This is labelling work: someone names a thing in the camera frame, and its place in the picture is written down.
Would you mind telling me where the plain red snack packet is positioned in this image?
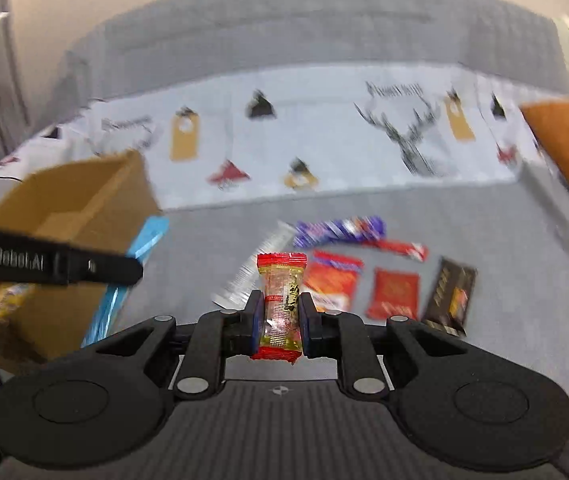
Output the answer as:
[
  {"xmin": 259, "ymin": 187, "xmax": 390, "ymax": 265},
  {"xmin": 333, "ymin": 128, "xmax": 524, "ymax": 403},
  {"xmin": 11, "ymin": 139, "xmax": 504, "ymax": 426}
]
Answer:
[{"xmin": 366, "ymin": 268, "xmax": 421, "ymax": 321}]

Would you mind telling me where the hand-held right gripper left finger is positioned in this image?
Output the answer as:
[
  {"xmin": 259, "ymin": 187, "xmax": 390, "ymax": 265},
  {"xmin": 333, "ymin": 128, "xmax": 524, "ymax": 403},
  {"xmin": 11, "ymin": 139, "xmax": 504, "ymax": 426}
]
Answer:
[{"xmin": 94, "ymin": 291, "xmax": 265, "ymax": 402}]

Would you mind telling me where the light blue snack packet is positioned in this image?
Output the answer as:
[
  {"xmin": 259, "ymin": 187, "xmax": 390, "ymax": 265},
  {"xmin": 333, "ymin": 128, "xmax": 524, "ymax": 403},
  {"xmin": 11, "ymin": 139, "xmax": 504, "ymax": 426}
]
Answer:
[{"xmin": 81, "ymin": 216, "xmax": 170, "ymax": 349}]

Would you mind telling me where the white printed blanket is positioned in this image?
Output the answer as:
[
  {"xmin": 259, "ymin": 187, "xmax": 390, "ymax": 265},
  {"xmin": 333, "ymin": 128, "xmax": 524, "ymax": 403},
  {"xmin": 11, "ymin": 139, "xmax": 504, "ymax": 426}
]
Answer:
[{"xmin": 0, "ymin": 61, "xmax": 541, "ymax": 212}]

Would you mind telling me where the brown cardboard box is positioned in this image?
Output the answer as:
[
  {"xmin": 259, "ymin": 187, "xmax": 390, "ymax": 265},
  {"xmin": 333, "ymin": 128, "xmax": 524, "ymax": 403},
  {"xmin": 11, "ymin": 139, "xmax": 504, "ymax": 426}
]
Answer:
[{"xmin": 0, "ymin": 149, "xmax": 165, "ymax": 377}]

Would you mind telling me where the orange-red snack packet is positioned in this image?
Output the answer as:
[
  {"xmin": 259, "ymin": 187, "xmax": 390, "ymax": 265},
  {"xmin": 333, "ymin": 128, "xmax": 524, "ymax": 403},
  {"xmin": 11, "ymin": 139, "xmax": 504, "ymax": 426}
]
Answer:
[{"xmin": 303, "ymin": 250, "xmax": 365, "ymax": 312}]

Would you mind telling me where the thin red snack stick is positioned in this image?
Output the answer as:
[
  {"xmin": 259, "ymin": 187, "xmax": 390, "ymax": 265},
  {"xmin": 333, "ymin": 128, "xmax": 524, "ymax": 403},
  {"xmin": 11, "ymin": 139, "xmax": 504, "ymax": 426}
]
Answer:
[{"xmin": 361, "ymin": 238, "xmax": 429, "ymax": 263}]

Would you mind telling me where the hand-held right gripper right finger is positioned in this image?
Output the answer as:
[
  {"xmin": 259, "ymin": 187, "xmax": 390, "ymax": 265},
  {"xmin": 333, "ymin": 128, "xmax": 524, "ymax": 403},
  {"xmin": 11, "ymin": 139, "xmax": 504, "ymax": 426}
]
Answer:
[{"xmin": 299, "ymin": 292, "xmax": 465, "ymax": 400}]

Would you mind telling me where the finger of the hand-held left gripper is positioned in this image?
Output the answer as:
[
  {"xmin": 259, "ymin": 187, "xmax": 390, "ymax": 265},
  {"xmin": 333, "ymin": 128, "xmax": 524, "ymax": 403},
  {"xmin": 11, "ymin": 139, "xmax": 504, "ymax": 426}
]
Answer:
[{"xmin": 67, "ymin": 244, "xmax": 144, "ymax": 287}]

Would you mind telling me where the purple snack packet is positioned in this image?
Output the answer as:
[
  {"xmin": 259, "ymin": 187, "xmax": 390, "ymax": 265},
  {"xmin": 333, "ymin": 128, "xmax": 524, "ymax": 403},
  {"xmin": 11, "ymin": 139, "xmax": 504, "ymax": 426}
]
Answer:
[{"xmin": 293, "ymin": 216, "xmax": 386, "ymax": 249}]

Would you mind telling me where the red and clear candy packet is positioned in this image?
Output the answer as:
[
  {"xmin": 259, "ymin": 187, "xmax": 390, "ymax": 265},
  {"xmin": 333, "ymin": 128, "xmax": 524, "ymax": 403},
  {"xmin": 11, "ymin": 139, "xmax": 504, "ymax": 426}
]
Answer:
[{"xmin": 251, "ymin": 252, "xmax": 308, "ymax": 364}]

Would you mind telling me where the white long snack packet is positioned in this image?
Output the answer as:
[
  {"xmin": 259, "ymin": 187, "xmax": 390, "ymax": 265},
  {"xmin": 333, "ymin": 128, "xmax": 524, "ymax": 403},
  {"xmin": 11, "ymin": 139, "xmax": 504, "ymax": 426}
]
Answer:
[{"xmin": 211, "ymin": 220, "xmax": 298, "ymax": 309}]

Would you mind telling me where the yellow snack packet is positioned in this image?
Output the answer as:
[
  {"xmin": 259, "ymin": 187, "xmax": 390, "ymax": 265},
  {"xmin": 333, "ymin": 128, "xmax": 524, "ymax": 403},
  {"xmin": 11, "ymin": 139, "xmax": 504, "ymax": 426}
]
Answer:
[{"xmin": 0, "ymin": 282, "xmax": 35, "ymax": 319}]

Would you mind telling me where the dark brown snack packet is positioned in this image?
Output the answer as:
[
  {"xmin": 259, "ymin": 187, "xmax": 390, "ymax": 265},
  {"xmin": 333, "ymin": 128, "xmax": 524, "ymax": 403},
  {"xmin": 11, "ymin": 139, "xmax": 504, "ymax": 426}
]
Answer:
[{"xmin": 421, "ymin": 257, "xmax": 479, "ymax": 339}]

